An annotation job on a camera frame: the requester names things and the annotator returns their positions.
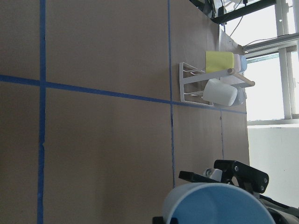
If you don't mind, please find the wooden rack dowel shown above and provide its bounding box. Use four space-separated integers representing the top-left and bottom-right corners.
227 69 255 87

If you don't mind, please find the light blue cup front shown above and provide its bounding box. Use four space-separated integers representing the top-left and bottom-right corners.
240 55 248 72

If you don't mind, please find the white wire cup rack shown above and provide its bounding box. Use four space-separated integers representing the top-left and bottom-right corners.
178 62 245 108

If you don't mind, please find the grey cup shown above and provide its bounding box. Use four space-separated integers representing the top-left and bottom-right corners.
232 88 247 106

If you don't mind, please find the light blue cup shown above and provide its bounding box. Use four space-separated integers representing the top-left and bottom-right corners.
162 183 274 224
240 55 248 72

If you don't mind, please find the cream white cup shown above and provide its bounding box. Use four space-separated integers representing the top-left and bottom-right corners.
202 79 238 106

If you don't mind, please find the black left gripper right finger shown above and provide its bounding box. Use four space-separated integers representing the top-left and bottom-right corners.
170 217 178 224

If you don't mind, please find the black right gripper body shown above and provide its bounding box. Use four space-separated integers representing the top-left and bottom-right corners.
203 160 299 224

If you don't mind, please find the pink cup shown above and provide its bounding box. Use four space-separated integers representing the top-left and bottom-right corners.
234 54 241 72

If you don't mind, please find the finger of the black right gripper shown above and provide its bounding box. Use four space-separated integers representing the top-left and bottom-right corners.
178 171 219 182

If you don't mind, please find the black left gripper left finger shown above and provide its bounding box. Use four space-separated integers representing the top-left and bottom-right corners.
152 217 164 224

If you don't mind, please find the yellow cup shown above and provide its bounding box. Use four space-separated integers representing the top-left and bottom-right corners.
206 51 234 73

